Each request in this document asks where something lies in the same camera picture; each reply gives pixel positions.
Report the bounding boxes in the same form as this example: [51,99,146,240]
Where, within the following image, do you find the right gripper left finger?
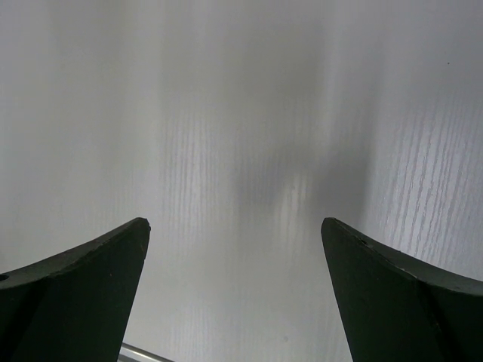
[1,218,150,361]

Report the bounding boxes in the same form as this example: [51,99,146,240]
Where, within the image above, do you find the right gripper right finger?
[321,218,482,361]

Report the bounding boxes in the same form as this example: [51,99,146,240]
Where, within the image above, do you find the aluminium mounting rail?
[118,343,173,362]

